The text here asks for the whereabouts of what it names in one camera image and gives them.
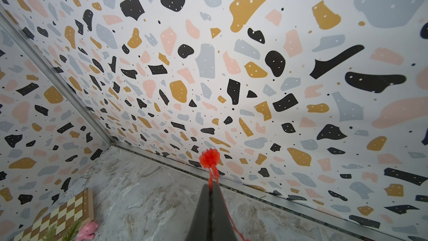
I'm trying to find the pink toy figure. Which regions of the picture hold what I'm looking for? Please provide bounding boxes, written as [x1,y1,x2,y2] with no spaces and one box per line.
[77,221,99,241]

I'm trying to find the metal corner post left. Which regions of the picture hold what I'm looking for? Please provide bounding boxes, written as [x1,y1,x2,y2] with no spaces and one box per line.
[1,7,115,146]

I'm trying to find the checkered wooden board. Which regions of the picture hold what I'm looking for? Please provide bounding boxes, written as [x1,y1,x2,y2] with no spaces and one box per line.
[12,189,94,241]

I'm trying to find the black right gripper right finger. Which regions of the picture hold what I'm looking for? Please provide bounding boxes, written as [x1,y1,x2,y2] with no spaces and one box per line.
[211,182,237,241]

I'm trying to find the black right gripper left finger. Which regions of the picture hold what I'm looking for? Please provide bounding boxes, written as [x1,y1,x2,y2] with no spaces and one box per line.
[185,184,211,241]

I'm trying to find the small green christmas tree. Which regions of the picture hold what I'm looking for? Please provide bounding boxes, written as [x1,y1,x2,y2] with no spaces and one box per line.
[42,220,81,241]

